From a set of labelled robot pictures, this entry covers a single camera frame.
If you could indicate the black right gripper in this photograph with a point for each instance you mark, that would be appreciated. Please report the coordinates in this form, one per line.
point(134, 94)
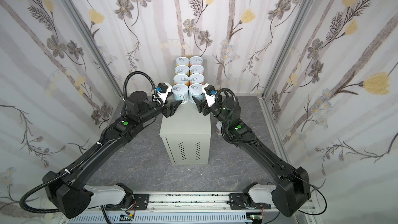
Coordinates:
point(204, 109)

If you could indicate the light blue can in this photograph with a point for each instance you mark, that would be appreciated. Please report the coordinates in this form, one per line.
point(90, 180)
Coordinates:
point(181, 92)
point(195, 92)

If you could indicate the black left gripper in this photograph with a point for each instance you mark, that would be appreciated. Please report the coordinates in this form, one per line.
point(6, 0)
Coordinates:
point(170, 111)

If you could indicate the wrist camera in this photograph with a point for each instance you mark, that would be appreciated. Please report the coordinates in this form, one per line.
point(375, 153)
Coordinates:
point(162, 92)
point(210, 94)

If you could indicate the white can beside cabinet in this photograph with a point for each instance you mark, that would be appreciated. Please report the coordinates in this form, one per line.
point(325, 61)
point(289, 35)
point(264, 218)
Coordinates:
point(219, 128)

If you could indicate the pink label can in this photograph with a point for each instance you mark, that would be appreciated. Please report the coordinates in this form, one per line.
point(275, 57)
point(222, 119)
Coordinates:
point(196, 60)

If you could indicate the grey metal cabinet box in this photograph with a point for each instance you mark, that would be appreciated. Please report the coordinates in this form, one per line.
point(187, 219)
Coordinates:
point(186, 136)

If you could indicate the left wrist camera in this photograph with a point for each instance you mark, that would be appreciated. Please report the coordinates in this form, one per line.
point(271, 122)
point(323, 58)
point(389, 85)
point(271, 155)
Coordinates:
point(162, 92)

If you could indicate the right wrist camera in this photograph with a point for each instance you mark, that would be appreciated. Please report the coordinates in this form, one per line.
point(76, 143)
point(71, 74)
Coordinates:
point(210, 94)

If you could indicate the orange label can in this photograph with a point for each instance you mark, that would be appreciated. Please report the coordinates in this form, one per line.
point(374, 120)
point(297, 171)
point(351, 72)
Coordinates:
point(181, 79)

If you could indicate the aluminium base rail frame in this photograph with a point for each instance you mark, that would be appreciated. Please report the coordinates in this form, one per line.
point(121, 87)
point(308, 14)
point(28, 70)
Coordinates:
point(201, 202)

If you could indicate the green label can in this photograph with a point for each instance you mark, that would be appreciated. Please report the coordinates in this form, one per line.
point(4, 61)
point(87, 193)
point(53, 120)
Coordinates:
point(182, 69)

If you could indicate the yellow label can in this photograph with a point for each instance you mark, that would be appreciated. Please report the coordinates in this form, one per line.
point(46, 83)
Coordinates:
point(182, 61)

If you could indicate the white slotted cable duct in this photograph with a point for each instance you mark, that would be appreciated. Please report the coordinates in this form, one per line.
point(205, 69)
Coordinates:
point(180, 218)

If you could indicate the brown label can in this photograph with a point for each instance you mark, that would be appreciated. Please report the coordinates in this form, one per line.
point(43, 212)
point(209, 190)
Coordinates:
point(196, 69)

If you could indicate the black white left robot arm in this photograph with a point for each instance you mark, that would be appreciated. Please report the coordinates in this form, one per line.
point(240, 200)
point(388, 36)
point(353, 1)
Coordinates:
point(71, 194)

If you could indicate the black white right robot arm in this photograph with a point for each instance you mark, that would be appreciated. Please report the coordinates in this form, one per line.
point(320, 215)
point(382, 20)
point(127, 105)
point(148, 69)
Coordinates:
point(292, 184)

